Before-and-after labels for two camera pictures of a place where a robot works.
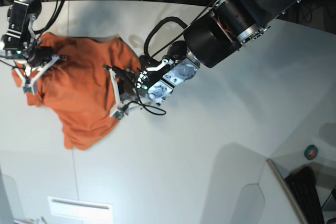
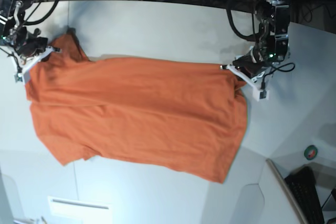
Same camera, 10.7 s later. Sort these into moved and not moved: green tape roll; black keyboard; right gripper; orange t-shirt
Moved: right gripper; orange t-shirt
Not moved: green tape roll; black keyboard
